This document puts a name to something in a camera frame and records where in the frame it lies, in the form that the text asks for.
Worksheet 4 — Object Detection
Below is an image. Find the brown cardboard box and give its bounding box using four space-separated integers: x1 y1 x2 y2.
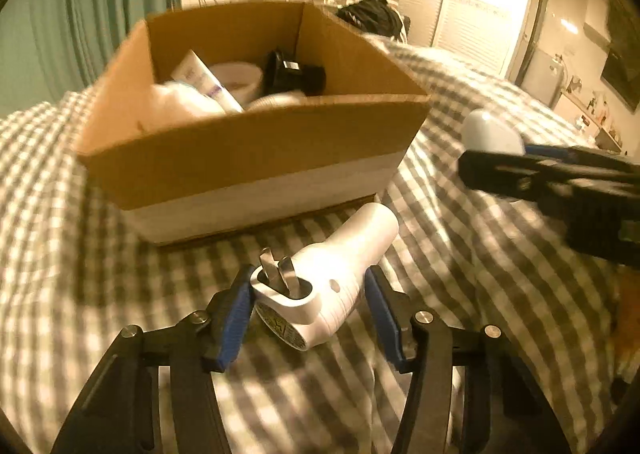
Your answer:
76 2 428 245

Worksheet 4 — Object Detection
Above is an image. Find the white hair dryer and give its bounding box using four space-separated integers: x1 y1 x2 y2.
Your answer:
250 203 399 351

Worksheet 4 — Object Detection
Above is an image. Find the white cream tube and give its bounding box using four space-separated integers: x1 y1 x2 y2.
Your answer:
171 50 243 114

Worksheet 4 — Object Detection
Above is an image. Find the grey checkered bed quilt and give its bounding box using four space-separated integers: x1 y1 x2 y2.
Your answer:
1 43 639 453

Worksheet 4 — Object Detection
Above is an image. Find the black small device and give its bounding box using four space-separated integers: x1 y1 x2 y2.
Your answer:
264 49 326 96

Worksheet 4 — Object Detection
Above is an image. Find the large green curtain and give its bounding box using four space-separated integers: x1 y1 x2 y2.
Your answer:
1 0 180 115

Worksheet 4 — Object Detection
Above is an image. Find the chair with black clothes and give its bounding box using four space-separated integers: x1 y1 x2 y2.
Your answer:
336 0 408 43

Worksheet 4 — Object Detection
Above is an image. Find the grey white sock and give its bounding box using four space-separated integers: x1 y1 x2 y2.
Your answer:
141 82 226 131

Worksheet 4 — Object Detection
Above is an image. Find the white rounded bottle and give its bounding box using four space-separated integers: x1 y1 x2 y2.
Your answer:
461 109 525 155

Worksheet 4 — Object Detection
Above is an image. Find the white tape roll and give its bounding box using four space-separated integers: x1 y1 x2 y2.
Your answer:
209 61 264 107

